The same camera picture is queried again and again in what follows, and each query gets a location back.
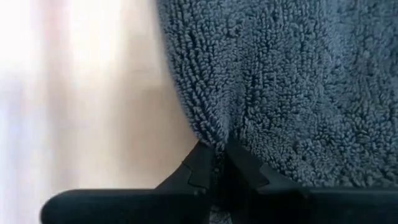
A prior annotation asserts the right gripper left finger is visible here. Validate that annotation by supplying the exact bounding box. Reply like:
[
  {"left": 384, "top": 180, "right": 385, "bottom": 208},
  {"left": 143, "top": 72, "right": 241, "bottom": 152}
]
[{"left": 155, "top": 141, "right": 215, "bottom": 190}]

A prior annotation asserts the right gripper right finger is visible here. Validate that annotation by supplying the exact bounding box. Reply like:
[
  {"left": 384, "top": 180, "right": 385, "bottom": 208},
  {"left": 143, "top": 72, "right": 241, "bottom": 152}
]
[{"left": 226, "top": 139, "right": 307, "bottom": 191}]

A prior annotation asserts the dark grey terry towel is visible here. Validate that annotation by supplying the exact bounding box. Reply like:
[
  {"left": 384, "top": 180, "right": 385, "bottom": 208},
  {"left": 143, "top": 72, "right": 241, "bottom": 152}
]
[{"left": 157, "top": 0, "right": 398, "bottom": 224}]

